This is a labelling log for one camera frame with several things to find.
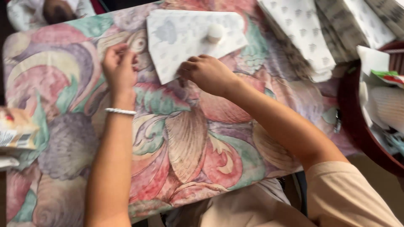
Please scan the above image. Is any stack of printed paper sheets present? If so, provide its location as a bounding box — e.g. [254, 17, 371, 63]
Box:
[256, 0, 404, 83]

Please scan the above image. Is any dark red round basket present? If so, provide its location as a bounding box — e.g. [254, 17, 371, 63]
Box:
[336, 41, 404, 177]

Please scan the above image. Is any orange and white packet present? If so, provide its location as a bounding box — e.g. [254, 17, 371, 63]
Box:
[0, 107, 40, 150]

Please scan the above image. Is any floral pastel tablecloth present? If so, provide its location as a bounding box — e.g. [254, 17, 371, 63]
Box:
[3, 0, 360, 227]

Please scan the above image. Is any beige shirt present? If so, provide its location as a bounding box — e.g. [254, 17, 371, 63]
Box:
[158, 161, 404, 227]

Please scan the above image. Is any person's left hand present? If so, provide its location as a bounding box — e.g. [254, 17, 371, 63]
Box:
[101, 43, 139, 96]

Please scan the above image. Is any person's right hand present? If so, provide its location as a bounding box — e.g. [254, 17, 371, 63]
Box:
[178, 54, 242, 98]

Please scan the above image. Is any white beaded bracelet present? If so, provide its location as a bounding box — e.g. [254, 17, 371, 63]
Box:
[104, 108, 137, 116]

